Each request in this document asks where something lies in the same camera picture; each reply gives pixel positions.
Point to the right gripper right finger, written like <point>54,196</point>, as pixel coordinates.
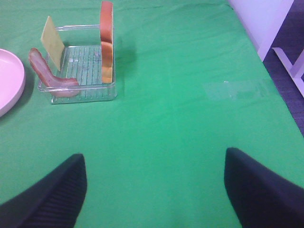
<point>260,197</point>

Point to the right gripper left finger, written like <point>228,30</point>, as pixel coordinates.
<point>55,201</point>

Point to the bacon strip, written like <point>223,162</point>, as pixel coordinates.
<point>43,71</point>

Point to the yellow cheese slice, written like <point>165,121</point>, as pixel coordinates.
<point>52,42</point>

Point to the toast bread slice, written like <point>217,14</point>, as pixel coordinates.
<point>107,44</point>

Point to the pink round plate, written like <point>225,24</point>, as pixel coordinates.
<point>12,80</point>

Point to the green tablecloth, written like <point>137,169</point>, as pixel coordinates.
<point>190,84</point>

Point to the right clear plastic container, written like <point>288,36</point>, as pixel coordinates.
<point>81,59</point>

